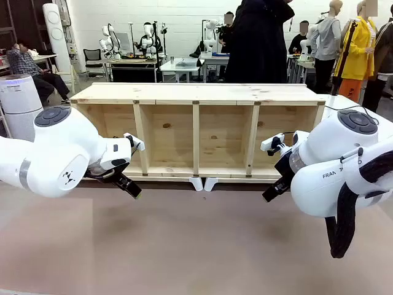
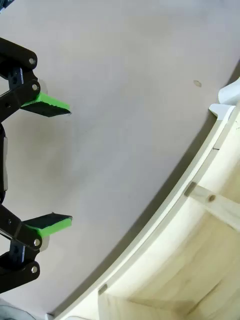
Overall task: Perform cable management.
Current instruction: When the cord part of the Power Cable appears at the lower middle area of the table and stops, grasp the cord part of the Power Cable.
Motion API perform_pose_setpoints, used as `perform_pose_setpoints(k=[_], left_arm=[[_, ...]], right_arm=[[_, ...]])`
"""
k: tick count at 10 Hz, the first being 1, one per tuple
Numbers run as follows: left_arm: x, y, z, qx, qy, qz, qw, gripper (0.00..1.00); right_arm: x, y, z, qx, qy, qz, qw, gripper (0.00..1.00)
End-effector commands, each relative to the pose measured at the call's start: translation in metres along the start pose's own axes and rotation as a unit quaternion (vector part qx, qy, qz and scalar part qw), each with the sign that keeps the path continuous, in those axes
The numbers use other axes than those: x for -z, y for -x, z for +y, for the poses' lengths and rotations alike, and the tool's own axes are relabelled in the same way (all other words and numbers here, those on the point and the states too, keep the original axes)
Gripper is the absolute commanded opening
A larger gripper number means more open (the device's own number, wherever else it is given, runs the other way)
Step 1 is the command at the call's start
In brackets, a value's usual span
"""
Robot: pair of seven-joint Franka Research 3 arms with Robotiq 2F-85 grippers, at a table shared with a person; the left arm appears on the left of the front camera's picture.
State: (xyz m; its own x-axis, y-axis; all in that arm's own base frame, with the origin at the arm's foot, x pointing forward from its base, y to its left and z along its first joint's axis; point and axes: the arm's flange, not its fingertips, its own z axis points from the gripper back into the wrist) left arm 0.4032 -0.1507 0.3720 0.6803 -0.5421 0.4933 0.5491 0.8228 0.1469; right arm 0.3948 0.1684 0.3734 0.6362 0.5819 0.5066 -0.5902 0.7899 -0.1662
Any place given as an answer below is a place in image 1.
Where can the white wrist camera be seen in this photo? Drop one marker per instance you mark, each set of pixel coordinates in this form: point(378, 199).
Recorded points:
point(271, 142)
point(138, 144)

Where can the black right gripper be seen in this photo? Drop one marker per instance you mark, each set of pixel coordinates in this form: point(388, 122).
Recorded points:
point(285, 169)

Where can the mannequin in grey hoodie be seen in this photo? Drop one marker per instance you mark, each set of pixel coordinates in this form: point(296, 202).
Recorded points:
point(327, 40)

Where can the grey computer monitor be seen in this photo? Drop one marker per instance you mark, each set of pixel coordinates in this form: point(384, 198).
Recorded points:
point(123, 41)

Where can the wood-top background workbench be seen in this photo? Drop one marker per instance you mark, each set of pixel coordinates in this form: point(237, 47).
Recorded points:
point(132, 61)

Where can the wooden four-compartment shelf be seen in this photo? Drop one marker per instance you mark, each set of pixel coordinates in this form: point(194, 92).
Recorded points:
point(196, 92)

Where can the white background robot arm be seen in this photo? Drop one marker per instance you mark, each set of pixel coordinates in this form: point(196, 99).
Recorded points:
point(212, 32)

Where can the person in black coat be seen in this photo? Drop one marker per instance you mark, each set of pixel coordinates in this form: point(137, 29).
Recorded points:
point(258, 46)

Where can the black tripod pole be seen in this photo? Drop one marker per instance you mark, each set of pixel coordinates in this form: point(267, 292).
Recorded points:
point(345, 52)

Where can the mannequin in yellow jacket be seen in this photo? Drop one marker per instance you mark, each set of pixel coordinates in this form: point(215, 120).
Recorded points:
point(360, 52)

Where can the white background table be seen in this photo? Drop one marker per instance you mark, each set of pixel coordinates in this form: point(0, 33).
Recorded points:
point(181, 66)

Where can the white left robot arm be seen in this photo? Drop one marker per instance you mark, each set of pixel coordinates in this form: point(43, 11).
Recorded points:
point(61, 147)

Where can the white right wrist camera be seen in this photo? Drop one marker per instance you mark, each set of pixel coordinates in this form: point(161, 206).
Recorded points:
point(271, 142)

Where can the tall white air conditioner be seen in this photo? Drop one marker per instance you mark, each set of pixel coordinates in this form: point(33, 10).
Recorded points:
point(56, 40)

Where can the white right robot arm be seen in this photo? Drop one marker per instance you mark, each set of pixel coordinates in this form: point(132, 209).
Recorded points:
point(331, 159)

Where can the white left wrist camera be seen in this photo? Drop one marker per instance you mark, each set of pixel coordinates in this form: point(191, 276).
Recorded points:
point(138, 144)

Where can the white cylindrical air purifier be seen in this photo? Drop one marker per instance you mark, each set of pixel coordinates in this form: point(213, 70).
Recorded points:
point(18, 101)

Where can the mannequin in dark jacket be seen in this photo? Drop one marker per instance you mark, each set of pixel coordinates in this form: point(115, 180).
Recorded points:
point(383, 55)

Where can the background person in black sweater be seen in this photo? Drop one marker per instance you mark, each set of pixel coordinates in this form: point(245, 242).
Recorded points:
point(299, 40)

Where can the black mesh office chair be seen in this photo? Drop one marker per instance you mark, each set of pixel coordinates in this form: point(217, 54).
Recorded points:
point(92, 56)

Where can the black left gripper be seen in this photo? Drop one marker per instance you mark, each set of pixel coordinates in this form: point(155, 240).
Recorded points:
point(118, 175)

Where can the seated person in plaid shirt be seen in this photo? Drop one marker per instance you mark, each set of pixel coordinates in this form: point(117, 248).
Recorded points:
point(23, 61)

